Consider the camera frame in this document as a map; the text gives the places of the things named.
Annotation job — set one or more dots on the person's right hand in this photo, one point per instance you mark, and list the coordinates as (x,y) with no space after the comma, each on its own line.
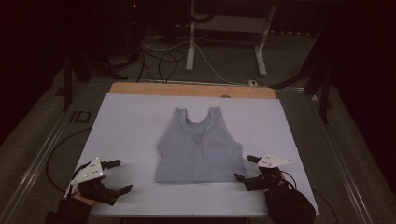
(288,205)

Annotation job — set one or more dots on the person's left hand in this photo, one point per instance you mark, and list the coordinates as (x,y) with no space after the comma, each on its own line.
(73,210)

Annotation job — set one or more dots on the grey-blue tank top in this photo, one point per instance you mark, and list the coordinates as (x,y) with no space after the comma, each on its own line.
(199,149)

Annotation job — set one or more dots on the pale blue table mat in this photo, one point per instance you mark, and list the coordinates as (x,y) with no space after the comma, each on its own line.
(130,124)

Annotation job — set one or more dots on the white metal desk frame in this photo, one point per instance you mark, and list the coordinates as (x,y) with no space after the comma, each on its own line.
(190,46)

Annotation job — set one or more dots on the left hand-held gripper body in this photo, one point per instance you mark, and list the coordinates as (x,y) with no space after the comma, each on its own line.
(93,186)

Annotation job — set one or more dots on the small white plug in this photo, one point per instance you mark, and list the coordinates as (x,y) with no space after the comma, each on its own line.
(252,83)

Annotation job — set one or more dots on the black stand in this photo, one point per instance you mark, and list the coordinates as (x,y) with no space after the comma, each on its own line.
(67,84)
(325,96)

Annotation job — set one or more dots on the aluminium floor rail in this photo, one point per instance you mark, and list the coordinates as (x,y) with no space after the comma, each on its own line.
(339,158)
(40,157)

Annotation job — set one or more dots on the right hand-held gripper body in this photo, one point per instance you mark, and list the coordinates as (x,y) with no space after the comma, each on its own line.
(264,179)

